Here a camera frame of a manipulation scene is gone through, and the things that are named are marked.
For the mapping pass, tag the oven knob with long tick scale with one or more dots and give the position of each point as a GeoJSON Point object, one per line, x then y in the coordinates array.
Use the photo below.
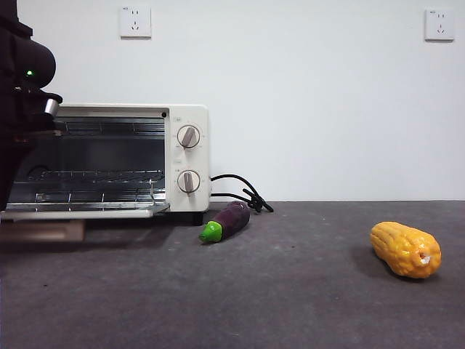
{"type": "Point", "coordinates": [189, 137]}

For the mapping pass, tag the white wall socket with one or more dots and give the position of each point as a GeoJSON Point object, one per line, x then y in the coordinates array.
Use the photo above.
{"type": "Point", "coordinates": [135, 22]}
{"type": "Point", "coordinates": [439, 25]}

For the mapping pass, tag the yellow toy corn cob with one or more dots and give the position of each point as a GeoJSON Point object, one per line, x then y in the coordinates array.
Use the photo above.
{"type": "Point", "coordinates": [399, 251]}

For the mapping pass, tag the cream toaster oven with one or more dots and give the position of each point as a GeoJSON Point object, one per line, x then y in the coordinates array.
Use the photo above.
{"type": "Point", "coordinates": [189, 160]}

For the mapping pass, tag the purple toy eggplant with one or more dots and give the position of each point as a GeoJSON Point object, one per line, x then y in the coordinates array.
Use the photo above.
{"type": "Point", "coordinates": [234, 220]}

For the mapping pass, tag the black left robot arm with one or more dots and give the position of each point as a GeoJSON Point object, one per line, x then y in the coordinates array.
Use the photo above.
{"type": "Point", "coordinates": [18, 91]}

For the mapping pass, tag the oven knob with short tick scale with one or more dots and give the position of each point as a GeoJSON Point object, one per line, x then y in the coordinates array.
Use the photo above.
{"type": "Point", "coordinates": [189, 181]}

